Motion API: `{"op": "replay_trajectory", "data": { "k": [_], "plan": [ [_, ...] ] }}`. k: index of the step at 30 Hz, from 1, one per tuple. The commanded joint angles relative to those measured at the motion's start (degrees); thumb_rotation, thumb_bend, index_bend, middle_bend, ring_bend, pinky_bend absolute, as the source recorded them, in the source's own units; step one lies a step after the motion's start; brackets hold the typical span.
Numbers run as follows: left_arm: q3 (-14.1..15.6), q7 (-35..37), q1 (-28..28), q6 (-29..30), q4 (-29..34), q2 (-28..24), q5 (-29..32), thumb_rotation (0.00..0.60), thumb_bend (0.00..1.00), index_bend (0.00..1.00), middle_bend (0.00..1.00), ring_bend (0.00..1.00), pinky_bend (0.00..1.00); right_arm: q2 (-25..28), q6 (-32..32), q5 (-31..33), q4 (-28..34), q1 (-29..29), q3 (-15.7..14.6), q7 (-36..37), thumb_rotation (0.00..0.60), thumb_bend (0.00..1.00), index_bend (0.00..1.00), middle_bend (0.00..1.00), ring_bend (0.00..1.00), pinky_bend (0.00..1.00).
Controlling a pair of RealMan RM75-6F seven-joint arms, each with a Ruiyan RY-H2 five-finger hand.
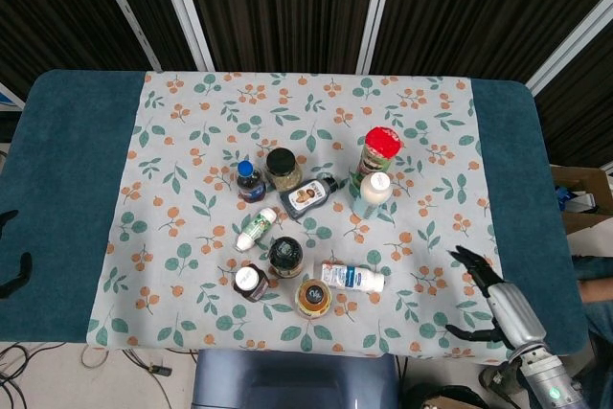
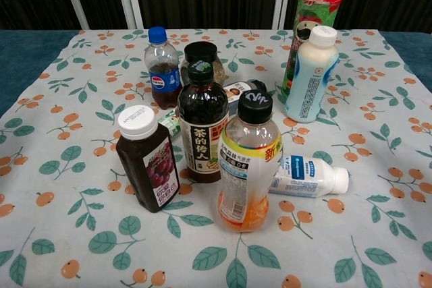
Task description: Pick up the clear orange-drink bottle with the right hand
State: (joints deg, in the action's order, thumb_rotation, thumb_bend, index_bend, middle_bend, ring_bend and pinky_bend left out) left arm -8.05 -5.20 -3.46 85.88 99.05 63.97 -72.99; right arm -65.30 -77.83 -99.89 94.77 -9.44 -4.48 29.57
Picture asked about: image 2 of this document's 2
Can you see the dark tea bottle black label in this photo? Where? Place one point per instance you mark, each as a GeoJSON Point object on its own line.
{"type": "Point", "coordinates": [202, 133]}

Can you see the lying bottle with face label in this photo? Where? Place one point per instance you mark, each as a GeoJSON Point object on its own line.
{"type": "Point", "coordinates": [236, 90]}

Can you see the orange soda bottle black cap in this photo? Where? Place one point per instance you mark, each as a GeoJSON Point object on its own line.
{"type": "Point", "coordinates": [248, 173]}

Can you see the pepsi cola bottle blue cap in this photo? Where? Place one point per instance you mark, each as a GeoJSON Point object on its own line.
{"type": "Point", "coordinates": [161, 75]}

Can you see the grape juice bottle white cap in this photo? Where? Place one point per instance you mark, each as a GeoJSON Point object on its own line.
{"type": "Point", "coordinates": [148, 166]}

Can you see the small white yogurt bottle lying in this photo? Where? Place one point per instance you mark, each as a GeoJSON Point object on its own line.
{"type": "Point", "coordinates": [307, 176]}

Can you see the tall white milk drink bottle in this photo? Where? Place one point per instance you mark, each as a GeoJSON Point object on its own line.
{"type": "Point", "coordinates": [312, 79]}

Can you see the glass jar black lid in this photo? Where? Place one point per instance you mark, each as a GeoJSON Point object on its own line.
{"type": "Point", "coordinates": [216, 65]}

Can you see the green pringles chips can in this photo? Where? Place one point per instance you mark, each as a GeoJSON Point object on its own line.
{"type": "Point", "coordinates": [305, 21]}

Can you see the floral fruit print tablecloth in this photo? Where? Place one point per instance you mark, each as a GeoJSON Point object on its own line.
{"type": "Point", "coordinates": [337, 240]}

